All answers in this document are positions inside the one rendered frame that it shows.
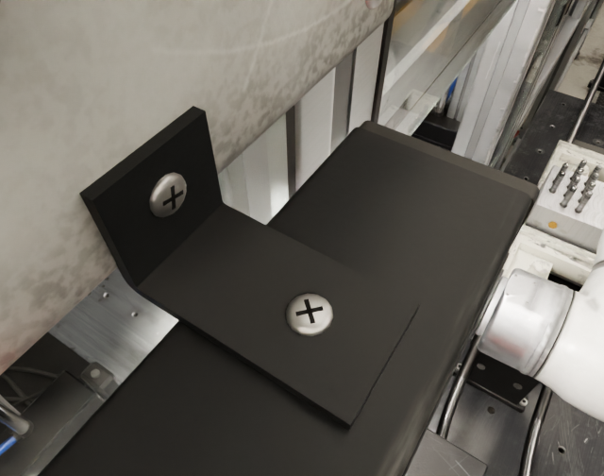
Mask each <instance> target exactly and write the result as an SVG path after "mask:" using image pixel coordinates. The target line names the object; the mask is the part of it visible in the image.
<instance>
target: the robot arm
mask: <svg viewBox="0 0 604 476"><path fill-rule="evenodd" d="M503 273H504V269H502V271H501V273H500V275H499V277H498V279H497V281H496V283H495V287H494V289H493V291H492V293H491V294H490V296H489V298H488V300H487V302H486V305H485V307H484V309H483V311H482V313H481V315H480V317H479V319H478V323H477V325H476V327H475V328H474V330H473V332H472V334H471V337H470V339H473V337H474V335H475V334H476V335H478V336H480V339H479V342H478V350H479V351H481V352H483V353H485V354H487V355H489V356H491V357H493V358H495V359H497V360H498V361H500V362H502V363H504V364H506V365H508V366H511V367H513V368H515V369H517V370H519V371H520V372H521V373H523V374H525V375H529V376H530V377H532V378H534V379H535V380H537V381H539V382H541V383H543V384H544V385H546V386H547V387H548V388H550V389H551V390H552V391H553V392H555V393H556V394H557V395H558V396H559V397H560V398H561V399H563V400H564V401H566V402H568V403H569V404H571V405H573V406H574V407H576V408H577V409H579V410H581V411H582V412H584V413H586V414H587V415H589V416H591V417H594V418H596V419H598V420H600V421H602V422H604V229H603V231H602V233H601V236H600V239H599V242H598V245H597V252H596V259H595V262H594V265H593V268H592V270H591V273H590V275H589V277H588V279H587V280H586V282H585V283H584V285H583V286H582V288H581V289H580V291H579V292H577V291H574V290H571V289H569V288H568V287H567V286H565V285H562V284H558V283H555V282H553V281H550V280H547V279H544V278H542V277H539V276H537V275H534V274H532V273H530V272H528V271H526V270H523V269H521V268H514V269H513V271H512V272H511V274H510V276H509V278H506V277H504V276H502V275H503Z"/></svg>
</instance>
